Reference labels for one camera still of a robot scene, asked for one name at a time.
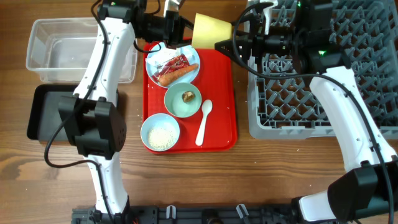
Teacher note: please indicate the white plastic spoon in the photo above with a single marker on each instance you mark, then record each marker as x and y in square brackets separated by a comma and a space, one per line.
[206, 110]

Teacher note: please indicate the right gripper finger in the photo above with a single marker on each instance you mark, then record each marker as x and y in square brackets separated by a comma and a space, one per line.
[253, 12]
[242, 45]

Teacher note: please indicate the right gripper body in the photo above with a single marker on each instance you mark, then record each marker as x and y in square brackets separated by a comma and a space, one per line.
[255, 45]

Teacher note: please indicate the clear plastic bin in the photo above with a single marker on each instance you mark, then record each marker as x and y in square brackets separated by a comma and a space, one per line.
[70, 49]

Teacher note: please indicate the brown mushroom piece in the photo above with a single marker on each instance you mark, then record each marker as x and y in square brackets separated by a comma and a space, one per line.
[188, 96]

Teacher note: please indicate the white rice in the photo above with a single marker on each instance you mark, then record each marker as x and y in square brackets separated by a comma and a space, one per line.
[161, 139]

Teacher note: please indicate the orange carrot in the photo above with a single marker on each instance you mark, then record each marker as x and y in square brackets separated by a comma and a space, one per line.
[168, 78]

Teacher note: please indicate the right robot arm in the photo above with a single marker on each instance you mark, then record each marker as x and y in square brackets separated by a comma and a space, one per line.
[369, 185]

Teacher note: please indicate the red snack wrapper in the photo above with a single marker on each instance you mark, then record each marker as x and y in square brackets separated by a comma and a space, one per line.
[172, 65]

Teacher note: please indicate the black plastic tray bin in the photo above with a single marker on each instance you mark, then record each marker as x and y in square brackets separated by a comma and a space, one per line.
[46, 115]

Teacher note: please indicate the light blue plate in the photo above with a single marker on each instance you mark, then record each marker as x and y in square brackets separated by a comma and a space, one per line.
[159, 54]

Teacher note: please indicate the green bowl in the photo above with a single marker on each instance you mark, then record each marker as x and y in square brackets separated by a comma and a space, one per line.
[174, 104]

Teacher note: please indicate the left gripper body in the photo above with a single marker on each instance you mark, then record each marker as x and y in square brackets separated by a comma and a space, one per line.
[157, 27]

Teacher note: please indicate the blue bowl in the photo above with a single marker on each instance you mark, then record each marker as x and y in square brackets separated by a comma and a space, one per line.
[160, 119]

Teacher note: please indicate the grey dishwasher rack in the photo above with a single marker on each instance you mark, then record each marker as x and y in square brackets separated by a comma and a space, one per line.
[367, 30]

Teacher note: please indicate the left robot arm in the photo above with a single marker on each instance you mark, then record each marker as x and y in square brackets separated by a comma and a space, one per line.
[103, 159]

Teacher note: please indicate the yellow plastic cup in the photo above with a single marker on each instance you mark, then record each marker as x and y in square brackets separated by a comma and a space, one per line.
[208, 31]

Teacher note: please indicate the red serving tray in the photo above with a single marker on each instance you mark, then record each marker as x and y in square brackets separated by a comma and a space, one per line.
[214, 82]

